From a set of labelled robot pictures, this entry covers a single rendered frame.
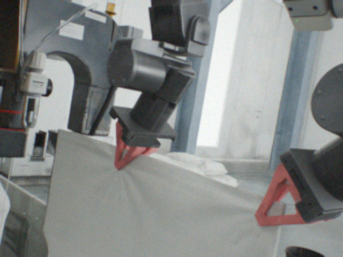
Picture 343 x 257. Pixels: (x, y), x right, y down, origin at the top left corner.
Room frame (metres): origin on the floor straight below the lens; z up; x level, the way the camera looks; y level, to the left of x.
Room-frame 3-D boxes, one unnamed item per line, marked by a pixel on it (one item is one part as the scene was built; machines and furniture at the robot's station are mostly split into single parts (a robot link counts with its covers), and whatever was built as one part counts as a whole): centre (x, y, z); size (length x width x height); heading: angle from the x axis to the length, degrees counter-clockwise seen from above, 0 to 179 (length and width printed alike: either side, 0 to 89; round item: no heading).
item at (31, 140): (0.83, 0.29, 1.08); 0.03 x 0.01 x 0.13; 135
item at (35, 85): (0.77, 0.27, 1.14); 0.05 x 0.04 x 0.16; 135
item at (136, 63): (0.57, 0.04, 1.24); 0.11 x 0.09 x 0.12; 135
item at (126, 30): (0.99, 0.15, 1.29); 0.08 x 0.05 x 0.09; 45
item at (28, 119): (0.76, 0.27, 1.11); 0.03 x 0.03 x 0.06
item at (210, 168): (4.34, -0.31, 0.56); 0.67 x 0.43 x 0.15; 45
